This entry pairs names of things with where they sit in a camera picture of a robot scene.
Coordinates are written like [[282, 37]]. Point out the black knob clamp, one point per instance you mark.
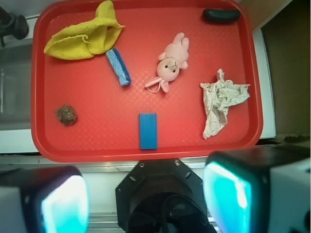
[[11, 24]]

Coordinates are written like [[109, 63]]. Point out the pink plush bunny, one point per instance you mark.
[[171, 61]]

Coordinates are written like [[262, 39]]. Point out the brown rock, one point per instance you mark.
[[66, 115]]

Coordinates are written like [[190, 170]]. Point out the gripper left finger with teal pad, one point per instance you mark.
[[44, 200]]

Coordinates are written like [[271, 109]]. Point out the black octagonal mount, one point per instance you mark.
[[162, 196]]

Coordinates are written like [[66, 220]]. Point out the yellow cloth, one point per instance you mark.
[[87, 39]]

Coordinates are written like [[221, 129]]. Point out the black oblong object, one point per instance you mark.
[[221, 16]]

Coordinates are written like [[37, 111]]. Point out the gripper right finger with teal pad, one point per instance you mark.
[[265, 189]]

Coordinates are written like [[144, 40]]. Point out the blue rectangular block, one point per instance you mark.
[[147, 131]]

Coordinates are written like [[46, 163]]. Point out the blue sponge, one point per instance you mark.
[[119, 67]]

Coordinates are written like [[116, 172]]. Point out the red plastic tray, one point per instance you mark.
[[107, 125]]

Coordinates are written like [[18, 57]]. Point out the crumpled white paper towel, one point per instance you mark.
[[218, 97]]

